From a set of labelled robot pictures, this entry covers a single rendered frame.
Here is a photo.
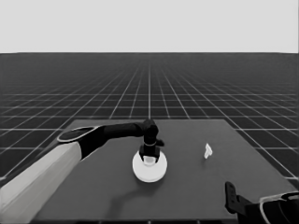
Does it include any large thick white disc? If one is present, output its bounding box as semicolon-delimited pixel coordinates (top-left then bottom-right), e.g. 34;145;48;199
132;148;168;184

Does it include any small white T-shaped piece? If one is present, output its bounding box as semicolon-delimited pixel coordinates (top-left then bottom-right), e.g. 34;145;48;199
204;143;214;160

